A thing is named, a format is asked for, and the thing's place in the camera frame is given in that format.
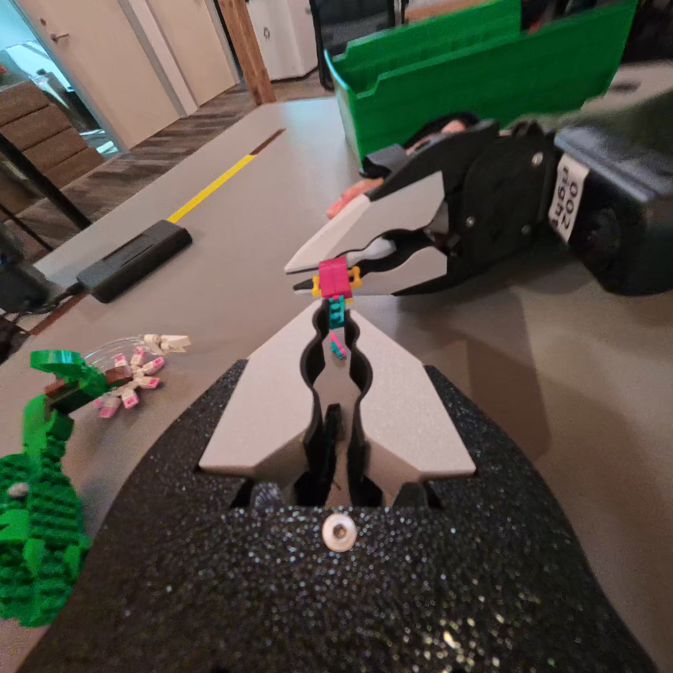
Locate black cable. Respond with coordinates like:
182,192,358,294
0,281,85,363

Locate pink white lego flower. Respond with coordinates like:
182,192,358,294
94,347,165,419

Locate green lego plant model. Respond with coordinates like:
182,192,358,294
0,349,124,629

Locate white recycling bin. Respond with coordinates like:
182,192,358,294
247,0,319,82

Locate black flat box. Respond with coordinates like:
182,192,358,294
77,220,193,304

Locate green plastic bin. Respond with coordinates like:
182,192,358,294
324,0,639,164

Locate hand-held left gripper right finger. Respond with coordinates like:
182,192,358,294
344,310,476,507

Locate brown tape strip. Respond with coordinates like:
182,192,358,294
251,128,287,157

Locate wooden post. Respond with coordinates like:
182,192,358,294
217,0,277,106

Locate white door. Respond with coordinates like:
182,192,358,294
15,0,185,153
144,0,240,108

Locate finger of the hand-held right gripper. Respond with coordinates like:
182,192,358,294
293,234,449,297
284,126,497,274

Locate black mesh chair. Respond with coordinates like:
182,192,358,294
309,0,406,90

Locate white lego piece clear stems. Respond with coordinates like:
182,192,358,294
84,333,192,369

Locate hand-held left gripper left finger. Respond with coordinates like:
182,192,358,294
199,302,324,504

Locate yellow tape strip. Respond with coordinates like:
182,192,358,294
167,154,257,224

